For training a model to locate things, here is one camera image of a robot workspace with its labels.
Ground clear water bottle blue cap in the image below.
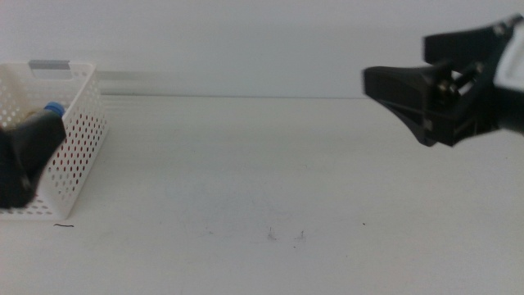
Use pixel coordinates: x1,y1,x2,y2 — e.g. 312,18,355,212
24,101,67,124

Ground white perforated plastic basket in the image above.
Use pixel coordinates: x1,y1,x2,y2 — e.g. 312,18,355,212
0,60,110,221

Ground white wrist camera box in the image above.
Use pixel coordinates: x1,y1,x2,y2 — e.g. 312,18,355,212
493,24,524,93

